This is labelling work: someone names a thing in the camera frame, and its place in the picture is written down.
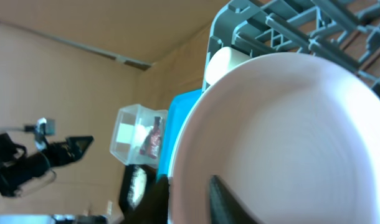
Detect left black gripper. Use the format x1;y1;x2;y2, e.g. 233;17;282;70
0;136;94;187

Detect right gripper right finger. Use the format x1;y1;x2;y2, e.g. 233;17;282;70
208;175;263;224

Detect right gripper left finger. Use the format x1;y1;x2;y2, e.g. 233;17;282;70
120;177;169;224

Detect white rice leftovers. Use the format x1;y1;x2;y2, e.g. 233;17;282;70
127;166;147;208

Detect red snack wrapper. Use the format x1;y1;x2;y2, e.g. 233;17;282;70
140;116;163;159

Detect large pink plate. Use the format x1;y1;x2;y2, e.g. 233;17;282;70
169;53;380;223

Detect pale green paper cup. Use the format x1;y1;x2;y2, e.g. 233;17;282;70
204;47;251;85

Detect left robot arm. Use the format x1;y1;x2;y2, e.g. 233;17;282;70
0;133;94;197

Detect grey dishwasher rack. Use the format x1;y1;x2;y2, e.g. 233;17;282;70
206;0;380;98

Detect black plastic tray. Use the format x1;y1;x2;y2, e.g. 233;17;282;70
118;165;156;216

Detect clear plastic storage bin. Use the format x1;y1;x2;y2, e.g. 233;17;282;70
110;104;168;168

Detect teal serving tray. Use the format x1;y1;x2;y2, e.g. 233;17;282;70
156;89;202;179

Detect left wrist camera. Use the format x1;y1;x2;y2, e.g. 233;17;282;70
24;118;55;151

